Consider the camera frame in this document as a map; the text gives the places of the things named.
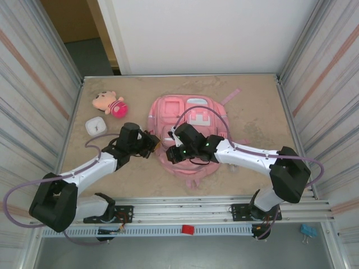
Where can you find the pink student backpack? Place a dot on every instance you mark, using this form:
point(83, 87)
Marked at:
point(171, 112)

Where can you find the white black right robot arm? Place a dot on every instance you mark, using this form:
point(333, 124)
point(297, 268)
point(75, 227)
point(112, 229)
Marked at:
point(241, 160)

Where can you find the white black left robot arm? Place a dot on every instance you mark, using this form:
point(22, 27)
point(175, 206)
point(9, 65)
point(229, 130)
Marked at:
point(92, 168)

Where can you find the pink plush doll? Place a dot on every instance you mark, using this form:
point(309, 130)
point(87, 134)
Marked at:
point(117, 109)

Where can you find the small white plastic box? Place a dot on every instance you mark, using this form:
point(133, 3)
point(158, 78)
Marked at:
point(96, 126)

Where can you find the red block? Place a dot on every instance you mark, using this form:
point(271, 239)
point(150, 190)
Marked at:
point(188, 229)

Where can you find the brown wooden door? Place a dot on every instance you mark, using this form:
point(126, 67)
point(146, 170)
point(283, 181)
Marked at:
point(73, 19)

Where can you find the blue binder clip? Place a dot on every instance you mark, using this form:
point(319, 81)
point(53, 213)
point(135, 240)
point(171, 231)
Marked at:
point(308, 230)

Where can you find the aluminium frame rail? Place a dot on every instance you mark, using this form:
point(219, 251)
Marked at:
point(182, 213)

